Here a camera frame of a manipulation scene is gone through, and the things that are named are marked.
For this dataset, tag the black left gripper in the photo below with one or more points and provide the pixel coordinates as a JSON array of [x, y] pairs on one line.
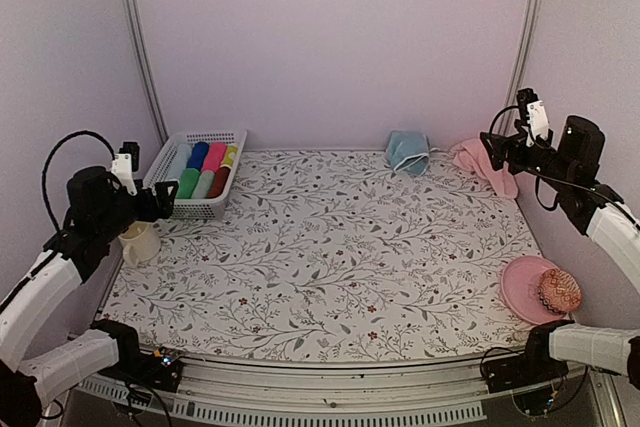
[[153, 212]]

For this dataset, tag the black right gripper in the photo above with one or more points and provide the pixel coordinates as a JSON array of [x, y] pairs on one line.
[[497, 157]]

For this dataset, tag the pink towel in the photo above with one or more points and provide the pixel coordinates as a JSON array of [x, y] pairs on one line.
[[214, 157], [471, 156]]

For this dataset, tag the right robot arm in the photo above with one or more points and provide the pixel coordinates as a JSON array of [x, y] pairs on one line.
[[597, 212]]

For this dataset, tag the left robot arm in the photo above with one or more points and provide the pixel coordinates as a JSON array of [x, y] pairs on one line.
[[101, 209]]

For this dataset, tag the grey green rolled towel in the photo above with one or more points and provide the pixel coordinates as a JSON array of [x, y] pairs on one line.
[[203, 185]]

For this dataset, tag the cream mug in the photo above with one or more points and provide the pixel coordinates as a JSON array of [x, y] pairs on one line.
[[140, 243]]

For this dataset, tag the white plastic basket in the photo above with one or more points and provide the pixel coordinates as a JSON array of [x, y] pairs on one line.
[[196, 208]]

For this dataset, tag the light blue rolled towel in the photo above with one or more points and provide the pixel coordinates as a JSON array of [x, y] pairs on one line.
[[179, 162]]

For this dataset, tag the dark blue rolled towel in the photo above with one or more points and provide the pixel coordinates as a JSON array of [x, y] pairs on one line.
[[198, 155]]

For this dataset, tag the pink rolled towel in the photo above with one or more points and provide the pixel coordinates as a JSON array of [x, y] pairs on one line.
[[214, 157]]

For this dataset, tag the yellow rolled towel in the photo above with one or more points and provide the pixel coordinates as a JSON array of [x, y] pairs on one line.
[[230, 155]]

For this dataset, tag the pink plate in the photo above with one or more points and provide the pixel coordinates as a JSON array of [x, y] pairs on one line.
[[519, 284]]

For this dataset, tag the red patterned bowl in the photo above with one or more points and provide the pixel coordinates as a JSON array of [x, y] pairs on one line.
[[559, 292]]

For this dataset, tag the floral tablecloth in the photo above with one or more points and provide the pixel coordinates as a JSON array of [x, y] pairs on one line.
[[333, 257]]

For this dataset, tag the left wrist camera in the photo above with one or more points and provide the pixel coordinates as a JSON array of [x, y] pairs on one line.
[[125, 164]]

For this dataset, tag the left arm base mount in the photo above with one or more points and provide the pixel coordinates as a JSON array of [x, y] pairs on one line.
[[161, 372]]

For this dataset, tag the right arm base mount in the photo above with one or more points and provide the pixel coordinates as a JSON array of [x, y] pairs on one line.
[[504, 370]]

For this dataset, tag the front aluminium rail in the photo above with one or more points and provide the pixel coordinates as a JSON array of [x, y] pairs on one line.
[[234, 392]]

